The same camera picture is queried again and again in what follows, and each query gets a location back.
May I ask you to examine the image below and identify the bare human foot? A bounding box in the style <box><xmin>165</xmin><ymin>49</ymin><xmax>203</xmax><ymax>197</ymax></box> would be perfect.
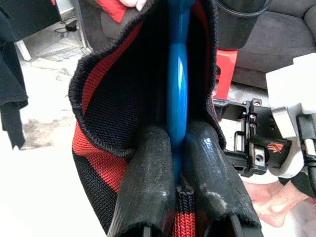
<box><xmin>245</xmin><ymin>181</ymin><xmax>312</xmax><ymax>228</ymax></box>

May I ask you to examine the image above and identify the black plastic bucket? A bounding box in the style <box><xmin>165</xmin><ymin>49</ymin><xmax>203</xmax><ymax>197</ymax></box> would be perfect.
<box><xmin>214</xmin><ymin>0</ymin><xmax>271</xmax><ymax>50</ymax></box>

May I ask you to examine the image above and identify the blue plastic hanger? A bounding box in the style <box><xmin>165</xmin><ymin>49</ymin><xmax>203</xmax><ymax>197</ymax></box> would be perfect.
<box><xmin>165</xmin><ymin>0</ymin><xmax>196</xmax><ymax>186</ymax></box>

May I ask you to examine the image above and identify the black shirt with green logo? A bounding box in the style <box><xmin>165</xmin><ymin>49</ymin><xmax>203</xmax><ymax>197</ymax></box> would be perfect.
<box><xmin>0</xmin><ymin>9</ymin><xmax>30</xmax><ymax>151</ymax></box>

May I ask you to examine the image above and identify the black jersey with red stripes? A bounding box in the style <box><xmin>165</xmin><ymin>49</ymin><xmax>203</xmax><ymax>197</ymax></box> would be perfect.
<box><xmin>68</xmin><ymin>0</ymin><xmax>227</xmax><ymax>237</ymax></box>

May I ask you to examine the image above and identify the black power adapter with cable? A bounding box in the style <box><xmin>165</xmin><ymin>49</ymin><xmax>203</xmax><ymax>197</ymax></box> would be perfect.
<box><xmin>54</xmin><ymin>19</ymin><xmax>78</xmax><ymax>34</ymax></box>

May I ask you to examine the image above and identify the red cushion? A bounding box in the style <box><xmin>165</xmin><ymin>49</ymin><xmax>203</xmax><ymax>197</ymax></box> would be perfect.
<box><xmin>97</xmin><ymin>0</ymin><xmax>127</xmax><ymax>23</ymax></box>

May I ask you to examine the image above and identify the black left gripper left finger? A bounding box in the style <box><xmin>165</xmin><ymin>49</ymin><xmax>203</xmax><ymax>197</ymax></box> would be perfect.
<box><xmin>107</xmin><ymin>123</ymin><xmax>177</xmax><ymax>237</ymax></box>

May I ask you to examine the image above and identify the pink cat face pillow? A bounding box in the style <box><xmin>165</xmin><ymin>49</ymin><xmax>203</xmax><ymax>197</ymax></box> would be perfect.
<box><xmin>118</xmin><ymin>0</ymin><xmax>150</xmax><ymax>12</ymax></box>

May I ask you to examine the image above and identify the dark grey fabric sofa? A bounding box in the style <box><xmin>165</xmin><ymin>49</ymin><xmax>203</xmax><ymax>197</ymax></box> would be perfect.
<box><xmin>79</xmin><ymin>0</ymin><xmax>316</xmax><ymax>83</ymax></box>

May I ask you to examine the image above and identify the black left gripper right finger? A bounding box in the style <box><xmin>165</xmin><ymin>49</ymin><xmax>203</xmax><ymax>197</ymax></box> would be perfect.
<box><xmin>184</xmin><ymin>120</ymin><xmax>262</xmax><ymax>237</ymax></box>

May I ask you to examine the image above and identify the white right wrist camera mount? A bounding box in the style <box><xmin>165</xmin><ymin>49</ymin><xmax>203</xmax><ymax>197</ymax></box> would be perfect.
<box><xmin>265</xmin><ymin>52</ymin><xmax>316</xmax><ymax>178</ymax></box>

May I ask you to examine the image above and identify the red plastic stool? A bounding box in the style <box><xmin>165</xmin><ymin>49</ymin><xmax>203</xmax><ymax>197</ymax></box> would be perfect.
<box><xmin>212</xmin><ymin>48</ymin><xmax>239</xmax><ymax>101</ymax></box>

